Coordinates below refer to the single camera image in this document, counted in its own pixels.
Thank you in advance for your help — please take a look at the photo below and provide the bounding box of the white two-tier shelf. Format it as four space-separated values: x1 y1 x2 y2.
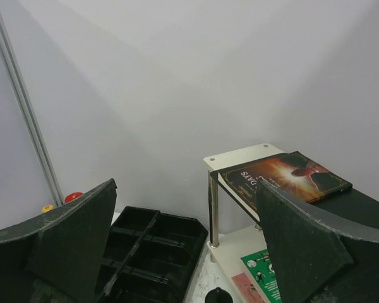
203 143 282 302

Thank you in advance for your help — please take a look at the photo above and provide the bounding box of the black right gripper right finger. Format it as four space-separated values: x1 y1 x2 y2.
257 180 379 302

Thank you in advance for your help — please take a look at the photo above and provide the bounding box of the aluminium corner frame post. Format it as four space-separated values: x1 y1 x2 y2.
0 12 64 206

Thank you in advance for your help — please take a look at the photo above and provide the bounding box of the pink flat booklet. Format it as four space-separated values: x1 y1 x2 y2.
232 273 264 303

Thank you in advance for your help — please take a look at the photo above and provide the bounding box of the black six-compartment plastic tray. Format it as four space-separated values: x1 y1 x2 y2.
93 206 208 302

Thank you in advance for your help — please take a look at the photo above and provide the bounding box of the black-lid pepper shaker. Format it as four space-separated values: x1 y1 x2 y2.
205 287 233 303

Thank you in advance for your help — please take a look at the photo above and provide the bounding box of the green paperback book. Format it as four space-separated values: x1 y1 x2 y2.
240 249 282 303

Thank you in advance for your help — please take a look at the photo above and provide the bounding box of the red-lid sauce jar left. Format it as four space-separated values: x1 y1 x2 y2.
64 192 83 203

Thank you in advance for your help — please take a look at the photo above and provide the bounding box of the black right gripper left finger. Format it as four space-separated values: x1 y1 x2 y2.
0 179 117 302

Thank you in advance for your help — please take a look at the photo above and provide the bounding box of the yellow-cap sauce bottle tall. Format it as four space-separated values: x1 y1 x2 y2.
42 205 54 213

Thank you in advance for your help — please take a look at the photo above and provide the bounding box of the dark Three Days book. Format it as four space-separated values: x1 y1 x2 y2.
218 151 352 211

